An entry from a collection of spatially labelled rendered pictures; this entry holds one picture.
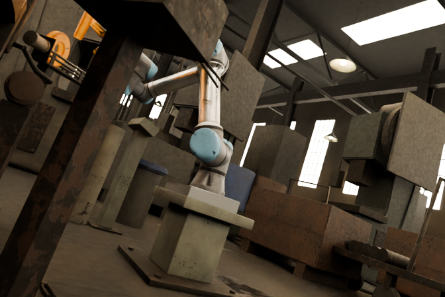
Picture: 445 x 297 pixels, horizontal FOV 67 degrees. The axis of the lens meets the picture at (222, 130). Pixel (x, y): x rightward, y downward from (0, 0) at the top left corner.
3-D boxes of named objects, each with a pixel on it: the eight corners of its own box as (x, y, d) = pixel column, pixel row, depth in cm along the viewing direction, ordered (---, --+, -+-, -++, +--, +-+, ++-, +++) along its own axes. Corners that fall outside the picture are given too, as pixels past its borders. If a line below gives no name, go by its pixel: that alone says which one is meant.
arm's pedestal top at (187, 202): (212, 214, 159) (214, 206, 160) (251, 230, 132) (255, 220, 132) (151, 194, 144) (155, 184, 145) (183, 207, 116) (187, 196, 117)
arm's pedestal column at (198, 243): (196, 268, 159) (214, 215, 164) (244, 304, 124) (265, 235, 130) (116, 249, 140) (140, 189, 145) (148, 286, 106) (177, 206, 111)
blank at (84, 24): (92, -2, 132) (100, 2, 134) (85, 7, 145) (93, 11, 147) (75, 33, 130) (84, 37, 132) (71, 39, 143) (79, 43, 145)
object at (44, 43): (20, 42, 129) (26, 28, 130) (34, 51, 138) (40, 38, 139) (34, 46, 129) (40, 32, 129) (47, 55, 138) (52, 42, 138)
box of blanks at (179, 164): (89, 198, 292) (124, 118, 309) (54, 180, 350) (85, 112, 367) (174, 221, 362) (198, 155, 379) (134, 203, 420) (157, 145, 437)
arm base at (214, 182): (209, 196, 150) (215, 174, 152) (230, 200, 138) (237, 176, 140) (181, 186, 141) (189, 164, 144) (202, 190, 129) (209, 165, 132)
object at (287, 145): (244, 233, 635) (275, 136, 678) (275, 247, 570) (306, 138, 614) (220, 226, 600) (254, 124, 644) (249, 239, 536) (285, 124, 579)
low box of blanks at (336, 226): (357, 294, 297) (374, 221, 311) (310, 283, 255) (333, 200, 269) (279, 258, 370) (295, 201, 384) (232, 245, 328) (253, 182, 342)
